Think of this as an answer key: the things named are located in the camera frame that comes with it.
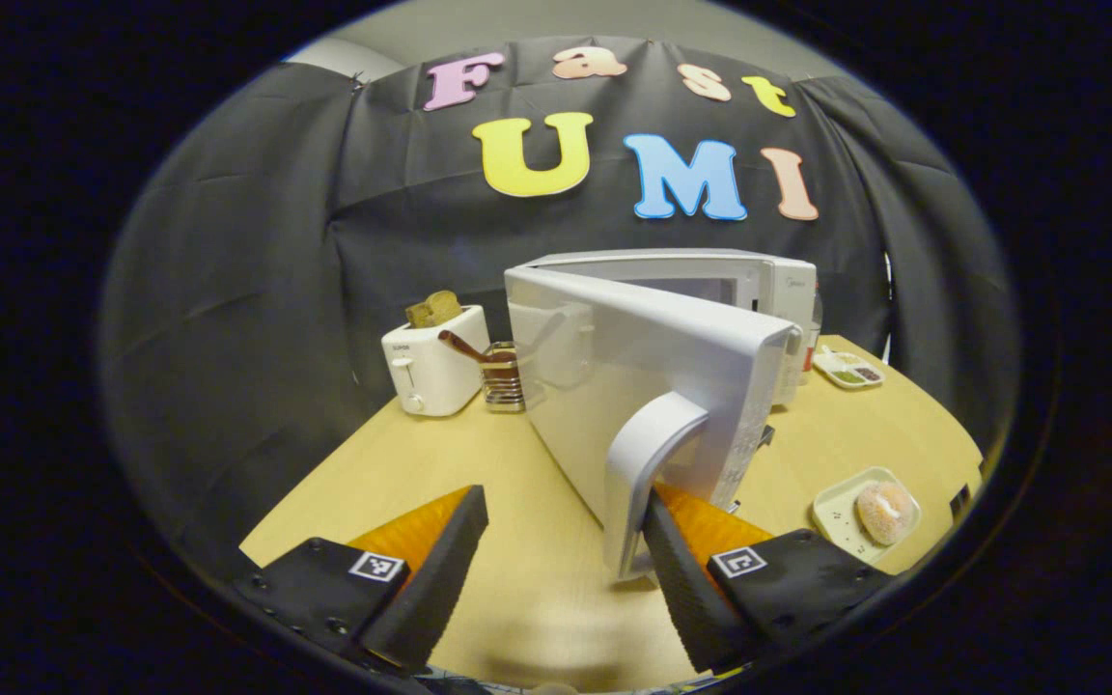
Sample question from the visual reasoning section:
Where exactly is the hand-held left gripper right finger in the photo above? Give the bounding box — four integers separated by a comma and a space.
641, 483, 895, 675

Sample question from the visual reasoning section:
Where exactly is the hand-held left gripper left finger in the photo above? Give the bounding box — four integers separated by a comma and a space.
236, 485, 489, 675

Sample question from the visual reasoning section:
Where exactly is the sesame-coated round doughnut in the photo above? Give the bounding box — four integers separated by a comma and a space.
854, 482, 919, 546

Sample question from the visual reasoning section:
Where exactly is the white microwave oven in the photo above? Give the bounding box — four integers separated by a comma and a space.
504, 248, 820, 582

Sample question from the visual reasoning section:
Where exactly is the pale square plate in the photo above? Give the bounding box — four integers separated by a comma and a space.
813, 467, 923, 565

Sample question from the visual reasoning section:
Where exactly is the white toaster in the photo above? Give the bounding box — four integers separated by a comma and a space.
381, 305, 492, 418

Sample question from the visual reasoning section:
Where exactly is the brown wooden spoon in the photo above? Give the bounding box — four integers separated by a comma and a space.
437, 329, 518, 366

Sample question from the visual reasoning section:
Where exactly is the brown toast slice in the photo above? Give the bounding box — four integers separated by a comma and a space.
405, 291, 464, 330

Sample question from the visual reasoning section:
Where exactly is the divided dish of beans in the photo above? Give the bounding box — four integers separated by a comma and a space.
812, 346, 886, 391

